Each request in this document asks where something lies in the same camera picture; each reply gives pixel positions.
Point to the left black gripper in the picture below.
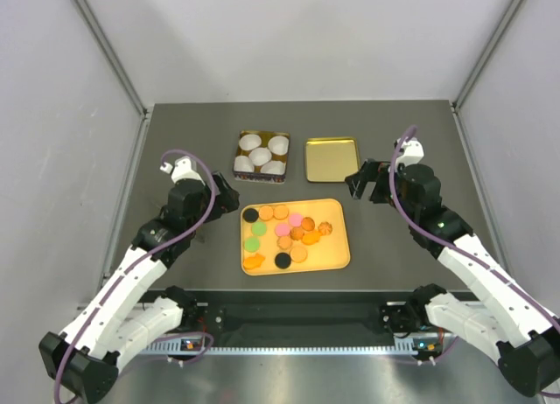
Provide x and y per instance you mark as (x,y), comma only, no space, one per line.
(227,201)

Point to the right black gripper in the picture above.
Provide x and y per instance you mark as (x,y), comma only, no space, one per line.
(372,170)

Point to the orange flower cookie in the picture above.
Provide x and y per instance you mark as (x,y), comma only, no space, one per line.
(285,242)

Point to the orange fish cookie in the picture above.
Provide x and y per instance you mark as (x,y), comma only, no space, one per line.
(311,238)
(253,261)

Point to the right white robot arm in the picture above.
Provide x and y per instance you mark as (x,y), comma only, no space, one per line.
(511,328)

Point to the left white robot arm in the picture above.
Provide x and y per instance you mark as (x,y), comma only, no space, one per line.
(91,352)

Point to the black sandwich cookie upper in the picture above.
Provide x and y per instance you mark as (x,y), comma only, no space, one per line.
(250,215)

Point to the black sandwich cookie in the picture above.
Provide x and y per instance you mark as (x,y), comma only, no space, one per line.
(282,260)
(250,215)

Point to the gold tin lid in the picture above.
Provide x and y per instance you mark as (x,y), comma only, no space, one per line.
(331,159)

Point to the tan biscuit top left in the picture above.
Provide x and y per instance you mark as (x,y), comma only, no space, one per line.
(266,212)

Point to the tan biscuit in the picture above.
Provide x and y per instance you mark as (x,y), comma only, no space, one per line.
(281,212)
(298,254)
(266,212)

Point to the white paper cup bottom left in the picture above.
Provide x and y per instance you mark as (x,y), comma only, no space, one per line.
(243,164)

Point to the white paper cup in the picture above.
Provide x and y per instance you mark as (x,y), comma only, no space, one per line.
(279,145)
(249,141)
(243,164)
(260,156)
(276,168)

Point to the green sandwich cookie upper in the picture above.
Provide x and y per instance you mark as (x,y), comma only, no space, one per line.
(259,229)

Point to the green sandwich cookie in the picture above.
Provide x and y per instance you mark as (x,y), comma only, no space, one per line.
(259,229)
(251,244)

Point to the green sandwich cookie lower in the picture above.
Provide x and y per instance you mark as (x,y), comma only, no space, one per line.
(251,244)

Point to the tan biscuit top right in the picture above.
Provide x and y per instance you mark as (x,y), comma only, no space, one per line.
(281,212)

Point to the white paper cup bottom right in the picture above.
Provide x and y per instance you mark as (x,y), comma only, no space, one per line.
(276,168)

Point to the orange swirl cookie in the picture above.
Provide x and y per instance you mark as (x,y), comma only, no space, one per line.
(325,228)

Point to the square cookie tin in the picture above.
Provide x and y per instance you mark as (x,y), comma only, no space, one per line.
(257,176)

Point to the white paper cup centre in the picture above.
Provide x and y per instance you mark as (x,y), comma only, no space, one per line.
(260,156)

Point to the pink sandwich cookie lower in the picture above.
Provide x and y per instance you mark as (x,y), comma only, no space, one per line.
(282,229)

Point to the pink sandwich cookie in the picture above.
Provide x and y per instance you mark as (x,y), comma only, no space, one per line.
(295,219)
(282,229)

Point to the white paper cup top left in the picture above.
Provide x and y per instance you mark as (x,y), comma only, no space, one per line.
(249,141)

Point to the brown chip cookie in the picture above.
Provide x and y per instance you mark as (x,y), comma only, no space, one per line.
(308,224)

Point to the pink sandwich cookie upper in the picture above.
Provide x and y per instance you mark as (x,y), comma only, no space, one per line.
(295,219)

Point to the yellow cookie tray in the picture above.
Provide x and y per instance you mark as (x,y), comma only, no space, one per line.
(332,252)

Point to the white paper cup top right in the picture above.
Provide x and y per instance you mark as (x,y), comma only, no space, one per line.
(279,145)

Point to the black sandwich cookie lower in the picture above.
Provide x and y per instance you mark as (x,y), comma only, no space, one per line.
(282,260)

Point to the tan biscuit lower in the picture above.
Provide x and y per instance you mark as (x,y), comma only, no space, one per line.
(298,254)

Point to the grey cable duct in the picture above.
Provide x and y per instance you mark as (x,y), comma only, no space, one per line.
(190,346)

